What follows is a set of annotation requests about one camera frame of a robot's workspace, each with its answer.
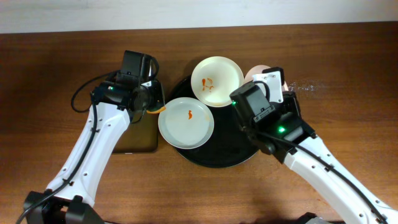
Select orange green scrub sponge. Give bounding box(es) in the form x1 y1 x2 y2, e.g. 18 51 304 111
146 106 166 114

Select light grey plate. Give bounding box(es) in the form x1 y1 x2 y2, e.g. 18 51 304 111
158 97 215 149

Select pink plate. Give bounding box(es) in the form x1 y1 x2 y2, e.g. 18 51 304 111
244 65 289 91

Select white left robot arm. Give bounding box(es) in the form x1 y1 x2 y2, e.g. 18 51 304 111
17 80 165 223

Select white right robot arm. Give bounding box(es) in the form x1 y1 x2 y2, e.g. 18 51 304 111
233 90 397 223

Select black rectangular tray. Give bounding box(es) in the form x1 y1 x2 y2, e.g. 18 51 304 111
110 77 160 154

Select black round tray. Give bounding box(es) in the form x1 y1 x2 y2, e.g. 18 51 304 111
168 76 259 168

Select cream white plate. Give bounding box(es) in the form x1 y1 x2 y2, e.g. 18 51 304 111
190 56 244 108

